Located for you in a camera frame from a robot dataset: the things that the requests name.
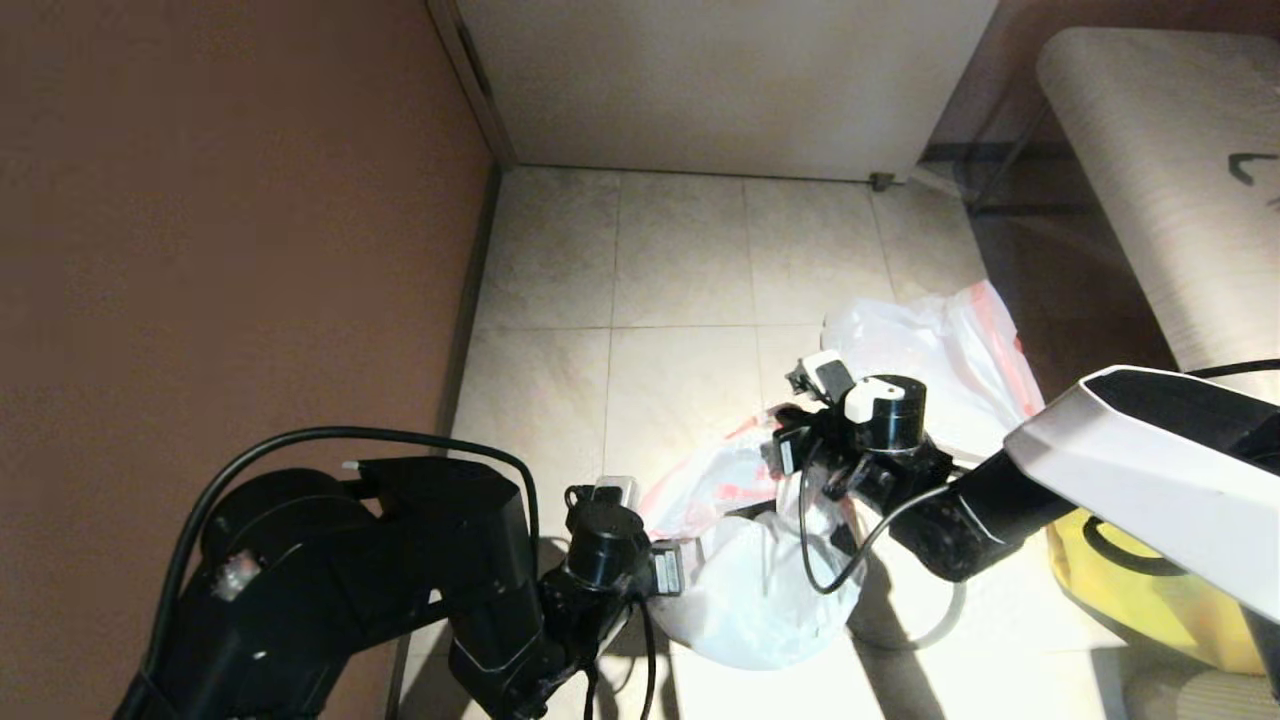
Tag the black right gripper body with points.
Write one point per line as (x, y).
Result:
(830, 455)

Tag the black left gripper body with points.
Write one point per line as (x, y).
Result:
(600, 600)

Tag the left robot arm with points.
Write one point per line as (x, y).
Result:
(350, 580)

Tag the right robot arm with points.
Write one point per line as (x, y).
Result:
(1100, 470)

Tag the yellow plastic bag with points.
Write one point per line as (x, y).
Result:
(1130, 600)

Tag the small black door stop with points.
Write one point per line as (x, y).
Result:
(880, 181)

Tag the white door panel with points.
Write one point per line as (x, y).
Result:
(720, 90)

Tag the beige wood-grain table top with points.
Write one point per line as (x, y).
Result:
(1170, 200)

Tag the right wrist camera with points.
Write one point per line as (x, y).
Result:
(822, 378)

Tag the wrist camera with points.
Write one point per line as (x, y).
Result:
(615, 490)
(822, 378)

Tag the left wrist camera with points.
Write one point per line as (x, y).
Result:
(615, 490)

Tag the black metal table frame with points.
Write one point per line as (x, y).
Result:
(1012, 158)

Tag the dark door frame post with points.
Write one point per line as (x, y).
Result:
(470, 60)

